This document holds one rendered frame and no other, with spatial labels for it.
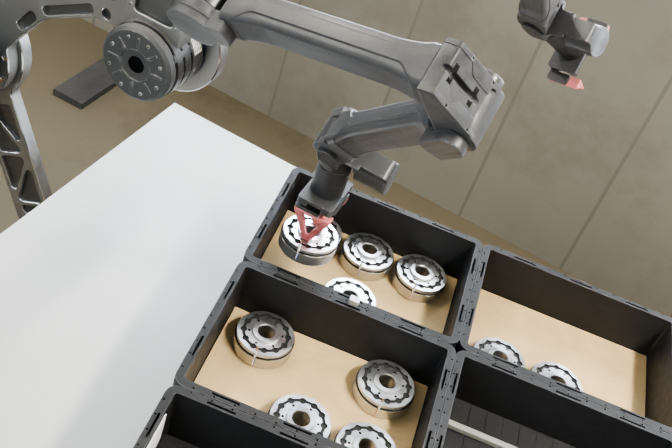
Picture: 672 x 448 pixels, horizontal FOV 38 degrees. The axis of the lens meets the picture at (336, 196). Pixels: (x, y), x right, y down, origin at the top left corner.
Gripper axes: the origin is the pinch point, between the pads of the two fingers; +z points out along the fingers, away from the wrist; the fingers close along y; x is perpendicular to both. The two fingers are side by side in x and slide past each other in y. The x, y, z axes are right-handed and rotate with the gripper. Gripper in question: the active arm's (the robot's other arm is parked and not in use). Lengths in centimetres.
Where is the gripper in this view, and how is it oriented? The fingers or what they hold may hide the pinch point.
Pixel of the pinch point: (312, 228)
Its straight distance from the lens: 169.4
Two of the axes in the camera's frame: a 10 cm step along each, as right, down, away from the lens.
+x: -8.9, -4.4, 1.4
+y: 3.7, -4.9, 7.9
